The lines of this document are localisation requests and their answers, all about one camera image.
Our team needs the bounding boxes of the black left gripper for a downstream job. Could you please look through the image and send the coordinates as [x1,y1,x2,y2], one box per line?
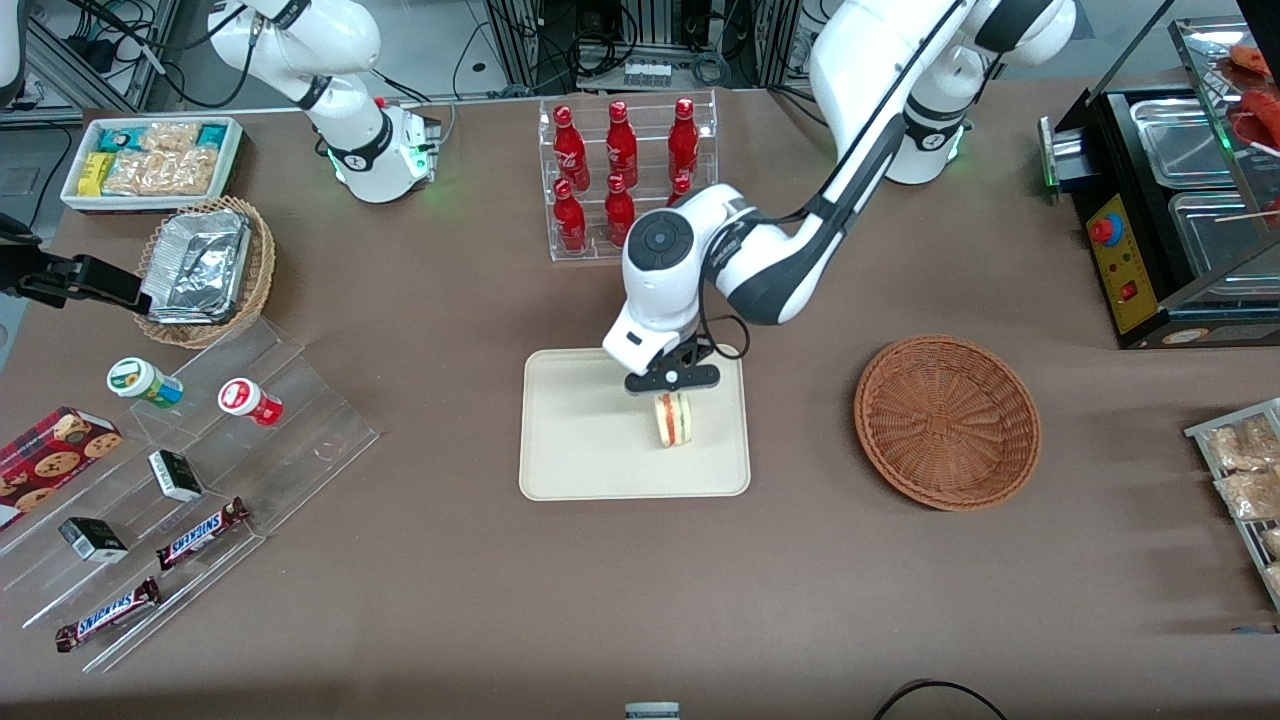
[625,338,722,396]

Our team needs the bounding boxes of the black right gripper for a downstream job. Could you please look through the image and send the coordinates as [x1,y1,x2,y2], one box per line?
[0,215,142,309]

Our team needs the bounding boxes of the triangular sandwich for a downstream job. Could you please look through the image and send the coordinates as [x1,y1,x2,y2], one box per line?
[653,392,693,451]

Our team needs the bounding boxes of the beige rectangular tray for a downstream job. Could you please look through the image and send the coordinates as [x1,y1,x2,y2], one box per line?
[519,345,751,501]

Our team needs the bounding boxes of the tan wicker basket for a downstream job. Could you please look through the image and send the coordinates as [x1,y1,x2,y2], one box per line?
[133,196,276,349]

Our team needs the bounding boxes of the round brown wicker basket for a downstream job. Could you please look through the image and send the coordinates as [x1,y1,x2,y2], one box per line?
[854,335,1042,512]

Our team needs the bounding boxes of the white snack bin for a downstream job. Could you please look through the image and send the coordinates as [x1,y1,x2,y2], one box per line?
[60,117,244,214]

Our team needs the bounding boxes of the silver foil pack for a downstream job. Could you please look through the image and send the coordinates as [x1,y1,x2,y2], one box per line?
[140,208,251,323]

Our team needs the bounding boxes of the green lid cup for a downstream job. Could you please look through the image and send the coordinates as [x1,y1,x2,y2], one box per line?
[107,357,184,409]

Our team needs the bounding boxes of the large clear cracker bag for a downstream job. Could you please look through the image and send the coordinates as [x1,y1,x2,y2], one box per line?
[105,148,216,196]

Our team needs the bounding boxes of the small clear cracker bag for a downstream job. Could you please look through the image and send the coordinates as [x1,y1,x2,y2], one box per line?
[140,122,201,153]

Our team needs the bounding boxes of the red lid cup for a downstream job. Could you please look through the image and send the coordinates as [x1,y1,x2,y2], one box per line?
[218,378,283,427]

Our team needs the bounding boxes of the red cookie box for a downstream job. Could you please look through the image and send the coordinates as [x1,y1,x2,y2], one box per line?
[0,406,123,531]

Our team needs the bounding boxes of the small black box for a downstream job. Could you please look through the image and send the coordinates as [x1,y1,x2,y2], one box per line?
[58,517,129,563]
[148,450,204,503]

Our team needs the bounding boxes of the clear acrylic stepped stand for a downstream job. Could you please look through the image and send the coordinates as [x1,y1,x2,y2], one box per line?
[0,318,381,673]

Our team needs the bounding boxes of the clear acrylic bottle rack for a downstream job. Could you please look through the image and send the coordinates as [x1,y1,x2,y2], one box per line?
[538,90,719,263]

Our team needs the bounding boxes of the snickers bar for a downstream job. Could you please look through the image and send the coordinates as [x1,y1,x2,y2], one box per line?
[155,497,249,571]
[55,577,161,653]

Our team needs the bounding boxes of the black food warmer appliance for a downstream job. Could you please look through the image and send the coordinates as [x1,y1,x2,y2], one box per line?
[1038,15,1280,349]

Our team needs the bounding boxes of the steel pan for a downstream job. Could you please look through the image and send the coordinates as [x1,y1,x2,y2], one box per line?
[1130,98,1241,189]
[1168,190,1280,281]

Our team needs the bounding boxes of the clear bag of snacks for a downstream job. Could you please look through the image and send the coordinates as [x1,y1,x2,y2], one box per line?
[1203,415,1280,471]
[1215,468,1280,521]

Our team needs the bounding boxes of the large red food piece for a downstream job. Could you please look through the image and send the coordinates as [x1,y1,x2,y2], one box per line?
[1238,88,1280,151]

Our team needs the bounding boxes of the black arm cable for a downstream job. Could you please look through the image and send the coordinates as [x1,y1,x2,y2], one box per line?
[698,290,753,363]

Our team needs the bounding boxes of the black cable loop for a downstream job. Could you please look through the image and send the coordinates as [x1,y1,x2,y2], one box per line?
[872,680,1011,720]

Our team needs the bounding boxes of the grey wire tray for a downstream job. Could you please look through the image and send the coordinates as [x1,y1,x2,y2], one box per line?
[1185,398,1280,611]

